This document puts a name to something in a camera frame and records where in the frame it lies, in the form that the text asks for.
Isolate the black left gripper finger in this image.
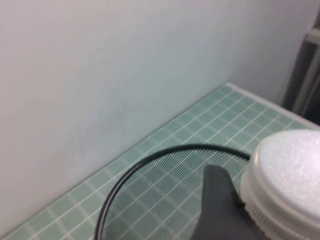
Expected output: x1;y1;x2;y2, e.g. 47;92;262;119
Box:
192;164;261;240

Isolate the clear bottle white cap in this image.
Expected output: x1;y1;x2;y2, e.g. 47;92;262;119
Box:
239;127;320;240

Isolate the black mesh wastebasket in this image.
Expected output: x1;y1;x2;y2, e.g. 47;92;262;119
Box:
94;143;252;240

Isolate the green checked tablecloth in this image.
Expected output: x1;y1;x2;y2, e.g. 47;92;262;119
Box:
0;82;320;240

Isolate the grey background frame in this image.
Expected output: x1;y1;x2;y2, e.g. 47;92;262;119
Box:
281;26;320;123

